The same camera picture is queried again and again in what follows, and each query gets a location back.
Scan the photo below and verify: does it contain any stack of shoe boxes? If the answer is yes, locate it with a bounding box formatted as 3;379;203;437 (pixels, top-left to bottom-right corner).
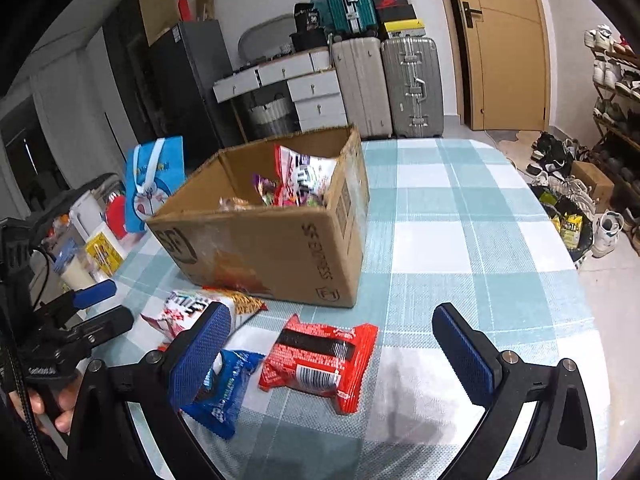
372;0;425;40

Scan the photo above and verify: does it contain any small white noodle snack bag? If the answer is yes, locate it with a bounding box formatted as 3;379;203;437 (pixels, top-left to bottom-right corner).
141;288;268;341

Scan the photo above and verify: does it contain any wooden shoe rack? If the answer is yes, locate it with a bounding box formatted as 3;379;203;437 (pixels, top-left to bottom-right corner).
584;24;639;197

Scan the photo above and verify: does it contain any wooden door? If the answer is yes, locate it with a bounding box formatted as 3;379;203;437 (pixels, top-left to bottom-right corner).
449;0;549;131

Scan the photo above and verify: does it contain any person's left hand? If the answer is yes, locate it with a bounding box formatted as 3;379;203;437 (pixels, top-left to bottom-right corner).
26;370;82;436

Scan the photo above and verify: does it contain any brown cardboard box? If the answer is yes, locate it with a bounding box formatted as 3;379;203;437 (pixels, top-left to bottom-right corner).
148;127;370;308

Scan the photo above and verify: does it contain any purple snack bag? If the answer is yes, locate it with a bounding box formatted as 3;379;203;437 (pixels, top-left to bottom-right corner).
253;174;278;206

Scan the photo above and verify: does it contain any large white noodle snack bag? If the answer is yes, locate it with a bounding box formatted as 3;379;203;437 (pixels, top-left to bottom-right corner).
274;144;337;207

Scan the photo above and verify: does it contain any small cardboard box on floor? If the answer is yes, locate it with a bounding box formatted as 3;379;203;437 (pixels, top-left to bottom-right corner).
570;160;615;214

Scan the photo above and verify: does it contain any blue Doraemon gift bag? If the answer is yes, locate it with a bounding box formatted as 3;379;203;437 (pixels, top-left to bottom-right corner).
125;136;186;233

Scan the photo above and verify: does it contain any woven laundry basket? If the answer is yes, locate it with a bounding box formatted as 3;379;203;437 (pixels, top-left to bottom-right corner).
248;96;297;139

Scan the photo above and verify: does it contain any yellow labelled white box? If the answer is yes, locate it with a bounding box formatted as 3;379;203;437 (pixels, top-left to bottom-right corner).
85;222;128;276

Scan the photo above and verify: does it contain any dark grey refrigerator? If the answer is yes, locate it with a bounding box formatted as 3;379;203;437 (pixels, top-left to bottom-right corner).
150;20;244;171

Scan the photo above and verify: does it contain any red black snack packet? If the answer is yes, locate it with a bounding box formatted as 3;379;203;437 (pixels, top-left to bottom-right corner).
258;314;378;415

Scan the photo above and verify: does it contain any white drawer desk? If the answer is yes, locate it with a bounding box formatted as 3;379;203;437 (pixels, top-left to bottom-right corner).
213;47;348;131

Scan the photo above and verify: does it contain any black trash bin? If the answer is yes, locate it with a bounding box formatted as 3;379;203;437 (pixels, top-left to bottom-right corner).
529;184;593;266

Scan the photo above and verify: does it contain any silver suitcase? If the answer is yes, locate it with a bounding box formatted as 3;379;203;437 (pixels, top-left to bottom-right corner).
381;37;444;138

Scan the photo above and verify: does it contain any beige suitcase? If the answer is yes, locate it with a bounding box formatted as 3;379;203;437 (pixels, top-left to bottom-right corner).
331;37;393;139

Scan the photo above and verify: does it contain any blue Oreo packet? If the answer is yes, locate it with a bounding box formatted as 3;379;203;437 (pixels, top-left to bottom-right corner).
181;349;265;440

